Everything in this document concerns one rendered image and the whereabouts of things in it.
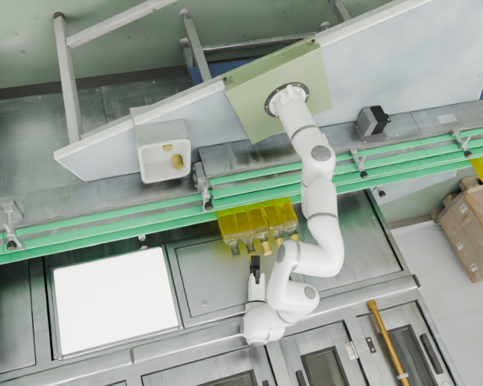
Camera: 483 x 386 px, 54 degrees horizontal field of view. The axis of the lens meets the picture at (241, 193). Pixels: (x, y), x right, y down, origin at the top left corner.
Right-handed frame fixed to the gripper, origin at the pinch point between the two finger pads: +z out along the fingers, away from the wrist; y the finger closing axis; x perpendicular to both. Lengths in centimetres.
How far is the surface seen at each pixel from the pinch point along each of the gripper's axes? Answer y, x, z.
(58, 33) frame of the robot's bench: 21, 79, 89
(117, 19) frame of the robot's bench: 30, 55, 88
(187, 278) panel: -12.5, 24.1, -1.7
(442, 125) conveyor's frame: 15, -78, 56
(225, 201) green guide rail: 6.4, 11.2, 21.4
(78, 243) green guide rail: -3, 64, 7
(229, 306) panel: -12.6, 8.2, -12.4
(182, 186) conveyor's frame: 6.1, 27.3, 27.5
